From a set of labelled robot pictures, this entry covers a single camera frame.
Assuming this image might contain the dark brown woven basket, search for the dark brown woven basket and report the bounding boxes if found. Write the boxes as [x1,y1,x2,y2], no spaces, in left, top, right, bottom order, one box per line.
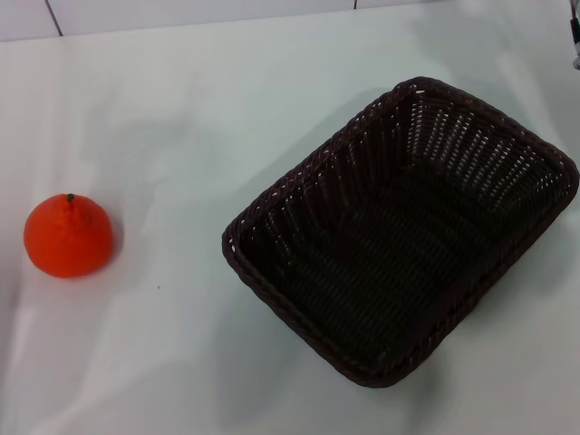
[221,75,580,390]

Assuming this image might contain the orange tangerine fruit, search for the orange tangerine fruit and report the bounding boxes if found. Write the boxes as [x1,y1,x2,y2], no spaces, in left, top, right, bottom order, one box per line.
[23,193,114,279]

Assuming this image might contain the white tablecloth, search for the white tablecloth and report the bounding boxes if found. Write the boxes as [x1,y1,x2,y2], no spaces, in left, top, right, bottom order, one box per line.
[0,0,580,435]

